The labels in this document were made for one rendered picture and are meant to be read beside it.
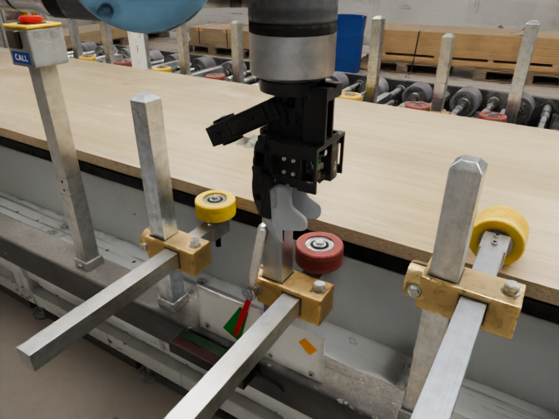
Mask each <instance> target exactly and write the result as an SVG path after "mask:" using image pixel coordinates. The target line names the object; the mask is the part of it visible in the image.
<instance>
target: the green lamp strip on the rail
mask: <svg viewBox="0 0 559 419"><path fill-rule="evenodd" d="M179 336H181V337H183V338H185V339H187V340H189V341H191V342H193V343H195V344H197V345H199V346H201V347H203V348H205V349H207V350H209V351H211V352H213V353H215V354H217V355H219V356H221V357H223V356H224V355H225V354H226V353H227V352H228V351H229V350H227V349H225V348H223V347H221V346H219V345H216V344H214V343H212V342H210V341H208V340H206V339H204V338H202V337H200V336H198V335H196V334H194V333H192V332H190V331H186V330H185V329H184V330H183V331H182V332H181V333H180V334H179Z"/></svg>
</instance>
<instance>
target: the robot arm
mask: <svg viewBox="0 0 559 419"><path fill-rule="evenodd" d="M338 5H339V0H0V10H8V11H19V12H39V13H44V14H46V15H48V16H49V17H59V18H70V19H81V20H91V21H102V22H106V23H108V24H109V25H112V26H113V27H117V28H120V29H121V30H125V31H128V32H136V33H158V32H166V31H170V30H172V29H175V28H177V27H179V26H181V25H183V24H185V23H186V22H189V21H190V20H191V19H192V18H193V17H194V16H195V15H197V14H198V12H199V11H200V10H201V9H202V8H215V7H247V8H248V20H249V44H250V72H251V74H252V75H253V76H255V77H257V78H259V79H260V91H262V92H263V93H265V94H268V95H272V96H274V97H271V98H270V99H268V100H266V101H263V102H261V103H260V104H257V105H255V106H252V107H251V108H249V109H246V110H244V111H242V112H240V113H238V114H235V115H234V113H231V114H229V115H223V116H221V117H220V118H219V119H218V120H215V121H213V124H214V125H211V126H209V127H207V128H205V130H206V132H207V134H208V136H209V138H210V141H211V143H212V145H213V147H215V146H217V145H221V144H223V146H225V145H228V144H234V143H236V142H237V141H238V140H239V139H241V138H243V137H244V136H243V135H244V134H246V133H248V132H251V131H253V130H256V129H258V128H260V127H261V128H260V135H258V140H257V141H256V142H255V148H254V157H253V165H252V173H253V176H252V195H253V198H254V202H255V205H256V208H257V210H258V213H259V215H260V216H261V217H262V220H263V221H264V223H265V226H266V228H267V229H268V231H269V232H270V234H271V235H272V236H273V238H274V239H275V240H276V241H277V242H279V243H283V242H284V241H285V239H286V236H287V233H288V231H289V230H292V231H304V230H306V229H307V227H308V221H307V219H317V218H318V217H320V215H321V207H320V205H319V204H318V203H317V202H316V201H315V200H313V199H312V198H310V197H309V195H308V194H307V193H309V194H312V195H316V194H317V182H319V184H320V183H321V182H322V181H323V180H327V181H332V180H333V179H334V178H335V177H336V176H337V173H340V174H342V173H343V162H344V138H345V131H338V130H334V101H335V98H336V97H338V96H341V95H342V84H343V82H339V81H327V80H325V79H326V78H328V77H330V76H332V75H333V74H334V69H335V53H336V38H337V20H338ZM262 126H263V127H262ZM339 143H340V156H339V163H338V154H339Z"/></svg>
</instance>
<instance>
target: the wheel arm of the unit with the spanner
mask: <svg viewBox="0 0 559 419"><path fill-rule="evenodd" d="M302 273H303V274H308V275H309V276H312V277H315V278H317V279H321V280H323V281H326V282H328V281H329V280H330V279H331V276H332V272H331V273H328V274H313V273H310V272H307V271H305V270H304V271H303V272H302ZM298 315H299V299H298V298H295V297H293V296H290V295H288V294H286V293H282V294H281V295H280V297H279V298H278V299H277V300H276V301H275V302H274V303H273V304H272V305H271V306H270V307H269V308H268V309H267V310H266V311H265V312H264V314H263V315H262V316H261V317H260V318H259V319H258V320H257V321H256V322H255V323H254V324H253V325H252V326H251V327H250V328H249V329H248V331H247V332H246V333H245V334H244V335H243V336H242V337H241V338H240V339H239V340H238V341H237V342H236V343H235V344H234V345H233V346H232V348H231V349H230V350H229V351H228V352H227V353H226V354H225V355H224V356H223V357H222V358H221V359H220V360H219V361H218V362H217V363H216V364H215V365H214V366H213V368H211V369H210V370H209V371H208V372H207V373H206V374H205V375H204V376H203V377H202V378H201V379H200V381H199V382H198V383H197V384H196V385H195V386H194V387H193V388H192V389H191V390H190V391H189V392H188V393H187V394H186V395H185V396H184V397H183V399H182V400H181V401H180V402H179V403H178V404H177V405H176V406H175V407H174V408H173V409H172V410H171V411H170V412H169V413H168V414H167V416H166V417H165V418H164V419H211V418H212V416H213V415H214V414H215V413H216V412H217V410H218V409H219V408H220V407H221V405H222V404H223V403H224V402H225V401H226V399H227V398H228V397H229V396H230V394H231V393H232V392H233V391H234V390H235V389H236V388H237V387H238V386H239V385H240V383H241V382H242V381H243V380H244V379H245V377H246V376H247V375H248V374H249V373H250V371H251V370H252V369H253V368H254V367H255V365H256V364H257V363H258V362H259V360H260V359H261V358H262V357H263V356H264V355H265V354H266V353H267V352H268V350H269V349H270V348H271V347H272V346H273V344H274V343H275V342H276V341H277V340H278V338H279V337H280V336H281V335H282V333H283V332H284V331H285V330H286V329H287V327H288V326H289V325H290V324H291V323H292V322H293V321H294V320H295V319H296V317H297V316H298Z"/></svg>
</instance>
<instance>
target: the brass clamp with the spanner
mask: <svg viewBox="0 0 559 419"><path fill-rule="evenodd" d="M317 280H320V281H323V280H321V279H317V278H315V277H312V276H309V275H308V274H303V273H301V272H298V271H296V270H293V272H292V273H291V274H290V275H289V277H288V278H287V279H286V280H285V281H284V282H283V283H279V282H277V281H274V280H272V279H268V278H266V277H264V276H263V264H261V265H260V271H259V276H258V278H257V282H256V284H257V285H258V286H259V287H260V294H259V295H258V297H257V300H258V302H260V303H263V304H266V305H268V306H271V305H272V304H273V303H274V302H275V301H276V300H277V299H278V298H279V297H280V295H281V294H282V293H286V294H288V295H290V296H293V297H295V298H298V299H299V315H298V316H297V318H300V319H303V320H304V321H306V322H309V323H312V324H314V325H317V326H319V325H320V324H321V323H322V322H323V321H324V320H325V318H326V317H327V316H328V314H329V313H330V311H331V310H332V309H333V303H334V284H332V283H329V282H326V281H324V283H325V287H326V291H325V292H324V293H315V292H314V291H313V286H314V282H316V281H317Z"/></svg>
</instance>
